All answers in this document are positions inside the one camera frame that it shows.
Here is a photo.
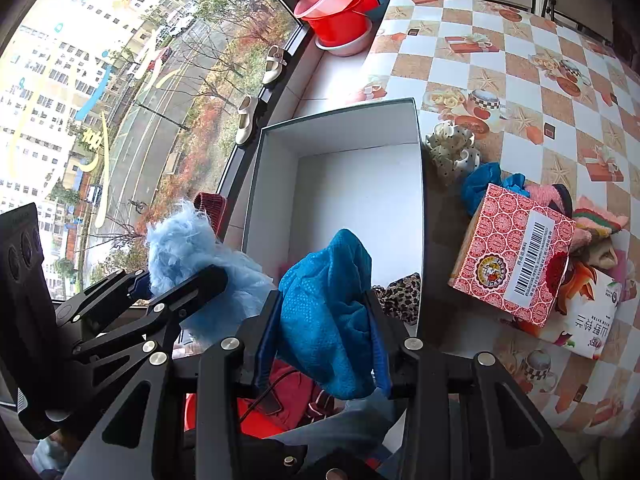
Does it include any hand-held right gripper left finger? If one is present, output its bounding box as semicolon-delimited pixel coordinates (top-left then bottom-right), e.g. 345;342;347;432
65;287;286;480

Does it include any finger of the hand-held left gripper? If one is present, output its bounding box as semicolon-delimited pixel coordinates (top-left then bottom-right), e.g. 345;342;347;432
55;268;151;331
75;265;229;361

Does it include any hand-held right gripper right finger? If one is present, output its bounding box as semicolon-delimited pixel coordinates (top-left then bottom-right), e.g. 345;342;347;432
364;292;583;480

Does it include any light blue fluffy cloth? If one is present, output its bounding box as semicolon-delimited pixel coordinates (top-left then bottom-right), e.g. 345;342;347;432
145;201;276;346

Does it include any blue mesh cloth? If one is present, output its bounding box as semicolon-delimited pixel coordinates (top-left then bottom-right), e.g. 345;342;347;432
460;162;528;218
277;229;396;401

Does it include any black storage box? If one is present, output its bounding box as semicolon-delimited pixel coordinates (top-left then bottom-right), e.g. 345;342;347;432
241;97;425;341

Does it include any pink knitted sock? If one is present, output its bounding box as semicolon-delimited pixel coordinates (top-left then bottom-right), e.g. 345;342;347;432
525;182;575;221

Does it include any leopard print scrunchie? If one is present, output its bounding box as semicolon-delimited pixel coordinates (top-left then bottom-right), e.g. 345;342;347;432
372;272;422;326

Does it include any dark red knitted cloth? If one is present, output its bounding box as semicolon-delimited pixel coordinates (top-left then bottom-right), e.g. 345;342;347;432
192;191;228;238

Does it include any red cloth bag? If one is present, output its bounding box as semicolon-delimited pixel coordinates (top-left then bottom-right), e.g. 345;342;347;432
185;360;321;441

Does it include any red patterned tissue box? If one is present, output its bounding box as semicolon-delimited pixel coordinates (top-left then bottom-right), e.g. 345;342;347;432
448;183;577;328

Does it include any white flower print box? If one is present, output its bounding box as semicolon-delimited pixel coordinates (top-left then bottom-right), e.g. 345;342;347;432
515;255;623;360

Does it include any white polka dot scrunchie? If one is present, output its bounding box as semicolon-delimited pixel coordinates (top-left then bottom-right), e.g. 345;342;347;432
425;121;482;186

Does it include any beige rolled sock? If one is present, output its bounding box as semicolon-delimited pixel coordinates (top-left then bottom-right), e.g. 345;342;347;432
575;237;618;271

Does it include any striped fuzzy sock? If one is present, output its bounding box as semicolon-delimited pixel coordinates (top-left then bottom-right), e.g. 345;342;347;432
570;208;630;253

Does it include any pale pink basin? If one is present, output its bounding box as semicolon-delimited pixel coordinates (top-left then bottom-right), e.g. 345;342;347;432
315;20;373;57

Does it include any red plastic bucket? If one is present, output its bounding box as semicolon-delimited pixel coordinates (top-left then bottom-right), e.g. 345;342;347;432
302;0;381;46

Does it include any checked printed tablecloth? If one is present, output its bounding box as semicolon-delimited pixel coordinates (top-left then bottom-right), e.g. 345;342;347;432
345;0;640;441

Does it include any black cable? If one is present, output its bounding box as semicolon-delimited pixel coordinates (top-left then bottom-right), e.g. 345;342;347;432
240;367;301;423

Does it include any cream strap shoe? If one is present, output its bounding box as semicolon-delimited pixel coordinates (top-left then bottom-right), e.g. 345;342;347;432
262;45;288;86
235;95;267;147

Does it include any metal frame chair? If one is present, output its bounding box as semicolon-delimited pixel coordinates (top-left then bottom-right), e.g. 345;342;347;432
537;0;616;43

